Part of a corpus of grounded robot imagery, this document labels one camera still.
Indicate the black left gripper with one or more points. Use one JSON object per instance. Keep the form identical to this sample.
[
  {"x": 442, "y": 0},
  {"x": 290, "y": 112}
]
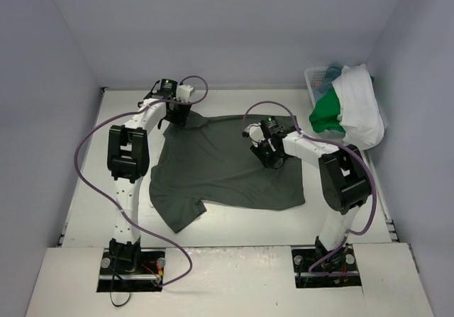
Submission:
[{"x": 177, "y": 115}]

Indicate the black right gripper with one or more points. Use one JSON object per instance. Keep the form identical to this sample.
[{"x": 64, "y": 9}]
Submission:
[{"x": 268, "y": 154}]

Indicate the grey t shirt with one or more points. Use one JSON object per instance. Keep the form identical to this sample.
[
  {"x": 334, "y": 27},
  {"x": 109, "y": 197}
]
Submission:
[{"x": 209, "y": 160}]

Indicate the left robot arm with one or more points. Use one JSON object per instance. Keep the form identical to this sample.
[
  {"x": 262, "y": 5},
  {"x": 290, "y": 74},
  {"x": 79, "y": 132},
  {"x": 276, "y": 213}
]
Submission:
[{"x": 128, "y": 160}]

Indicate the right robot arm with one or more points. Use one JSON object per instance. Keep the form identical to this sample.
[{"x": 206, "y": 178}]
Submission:
[{"x": 346, "y": 181}]

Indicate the green t shirt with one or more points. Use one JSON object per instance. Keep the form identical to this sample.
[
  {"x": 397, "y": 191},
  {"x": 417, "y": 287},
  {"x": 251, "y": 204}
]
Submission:
[{"x": 325, "y": 114}]

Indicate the white laundry basket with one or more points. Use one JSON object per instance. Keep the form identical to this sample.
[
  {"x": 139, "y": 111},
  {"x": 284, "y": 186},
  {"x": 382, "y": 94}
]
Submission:
[{"x": 314, "y": 77}]

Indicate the white t shirt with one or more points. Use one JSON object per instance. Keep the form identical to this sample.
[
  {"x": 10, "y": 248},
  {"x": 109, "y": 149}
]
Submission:
[{"x": 359, "y": 112}]

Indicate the light blue garment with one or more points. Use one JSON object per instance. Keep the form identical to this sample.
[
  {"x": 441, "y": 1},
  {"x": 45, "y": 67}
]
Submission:
[{"x": 332, "y": 72}]

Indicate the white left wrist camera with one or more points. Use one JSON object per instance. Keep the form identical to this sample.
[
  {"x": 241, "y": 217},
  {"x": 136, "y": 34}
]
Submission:
[{"x": 184, "y": 93}]

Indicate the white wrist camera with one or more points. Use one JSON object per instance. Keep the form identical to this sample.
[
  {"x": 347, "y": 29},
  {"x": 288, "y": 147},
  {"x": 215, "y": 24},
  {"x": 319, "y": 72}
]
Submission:
[
  {"x": 254, "y": 133},
  {"x": 184, "y": 93}
]

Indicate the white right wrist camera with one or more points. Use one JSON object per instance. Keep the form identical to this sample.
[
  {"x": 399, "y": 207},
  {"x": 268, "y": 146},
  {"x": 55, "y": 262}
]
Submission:
[{"x": 254, "y": 133}]

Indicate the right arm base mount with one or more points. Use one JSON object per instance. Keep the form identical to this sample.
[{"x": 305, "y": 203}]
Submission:
[{"x": 338, "y": 272}]

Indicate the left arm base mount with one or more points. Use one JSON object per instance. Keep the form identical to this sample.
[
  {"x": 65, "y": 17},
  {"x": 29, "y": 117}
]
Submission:
[{"x": 118, "y": 276}]

